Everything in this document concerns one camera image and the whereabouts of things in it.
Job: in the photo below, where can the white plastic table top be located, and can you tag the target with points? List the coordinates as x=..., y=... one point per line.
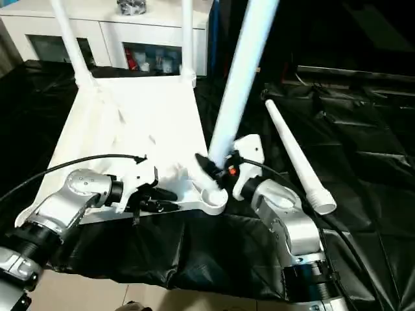
x=129, y=113

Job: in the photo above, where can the white plastic table leg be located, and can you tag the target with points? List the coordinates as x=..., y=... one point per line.
x=291, y=145
x=187, y=32
x=243, y=64
x=71, y=39

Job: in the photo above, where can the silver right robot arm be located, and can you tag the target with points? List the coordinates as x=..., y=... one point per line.
x=291, y=220

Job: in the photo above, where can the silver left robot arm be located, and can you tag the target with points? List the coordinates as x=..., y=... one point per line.
x=81, y=184

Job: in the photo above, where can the grey robot left foot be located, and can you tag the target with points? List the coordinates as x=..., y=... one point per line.
x=134, y=306

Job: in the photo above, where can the red bottle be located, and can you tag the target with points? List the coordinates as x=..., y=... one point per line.
x=130, y=60

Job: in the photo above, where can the long black bar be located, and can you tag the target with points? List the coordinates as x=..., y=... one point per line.
x=356, y=74

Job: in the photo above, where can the white glass-door cabinet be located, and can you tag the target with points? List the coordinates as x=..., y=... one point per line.
x=103, y=29

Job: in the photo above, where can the dark objects on cabinet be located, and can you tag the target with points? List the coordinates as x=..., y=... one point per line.
x=131, y=6

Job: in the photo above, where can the grey curtain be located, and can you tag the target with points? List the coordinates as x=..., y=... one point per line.
x=9, y=52

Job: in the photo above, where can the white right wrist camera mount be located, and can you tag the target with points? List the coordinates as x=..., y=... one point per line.
x=249, y=152

